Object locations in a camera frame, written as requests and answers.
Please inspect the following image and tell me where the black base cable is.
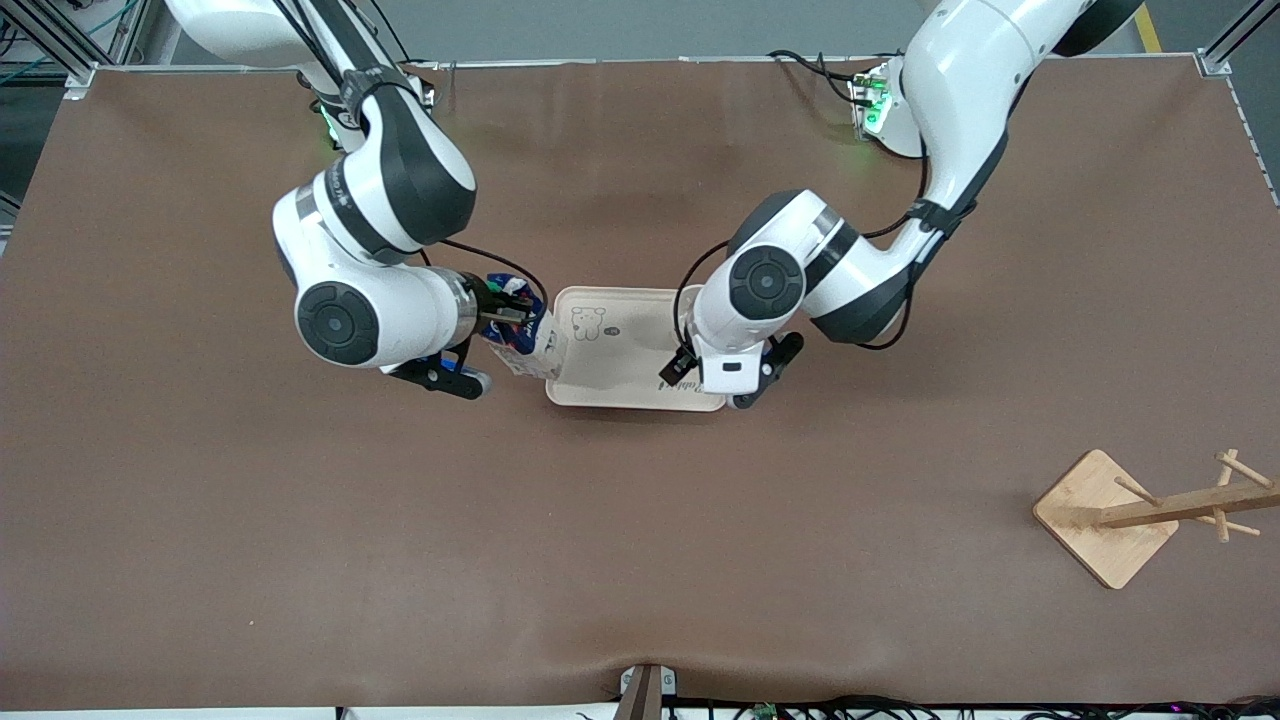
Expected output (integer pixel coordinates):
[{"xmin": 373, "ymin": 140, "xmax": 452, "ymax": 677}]
[
  {"xmin": 768, "ymin": 48, "xmax": 863, "ymax": 106},
  {"xmin": 370, "ymin": 0, "xmax": 413, "ymax": 64}
]

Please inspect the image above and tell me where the aluminium frame post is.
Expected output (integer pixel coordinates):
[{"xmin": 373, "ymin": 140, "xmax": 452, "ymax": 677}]
[
  {"xmin": 1200, "ymin": 0, "xmax": 1280, "ymax": 77},
  {"xmin": 0, "ymin": 0, "xmax": 151, "ymax": 96}
]

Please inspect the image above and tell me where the black left base cable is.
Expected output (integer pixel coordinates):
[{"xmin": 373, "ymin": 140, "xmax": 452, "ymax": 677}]
[{"xmin": 768, "ymin": 48, "xmax": 863, "ymax": 106}]

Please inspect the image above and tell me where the blue white milk carton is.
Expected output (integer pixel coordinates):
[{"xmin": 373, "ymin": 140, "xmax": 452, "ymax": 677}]
[{"xmin": 484, "ymin": 272, "xmax": 568, "ymax": 382}]

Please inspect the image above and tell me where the wooden cup rack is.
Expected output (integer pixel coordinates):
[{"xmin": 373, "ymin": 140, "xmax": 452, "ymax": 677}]
[{"xmin": 1032, "ymin": 448, "xmax": 1280, "ymax": 591}]

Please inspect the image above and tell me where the brown table mat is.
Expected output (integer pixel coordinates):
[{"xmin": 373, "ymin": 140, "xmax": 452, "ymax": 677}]
[{"xmin": 0, "ymin": 55, "xmax": 1280, "ymax": 713}]

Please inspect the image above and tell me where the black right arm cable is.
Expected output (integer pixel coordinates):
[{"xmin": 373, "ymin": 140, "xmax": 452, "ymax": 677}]
[{"xmin": 425, "ymin": 238, "xmax": 548, "ymax": 306}]

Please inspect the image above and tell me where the black right base cable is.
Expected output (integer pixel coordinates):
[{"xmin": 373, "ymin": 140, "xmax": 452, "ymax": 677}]
[{"xmin": 370, "ymin": 0, "xmax": 413, "ymax": 64}]

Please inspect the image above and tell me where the white rectangular tray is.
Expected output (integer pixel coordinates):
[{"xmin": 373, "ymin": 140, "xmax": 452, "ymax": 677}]
[{"xmin": 545, "ymin": 286, "xmax": 729, "ymax": 413}]

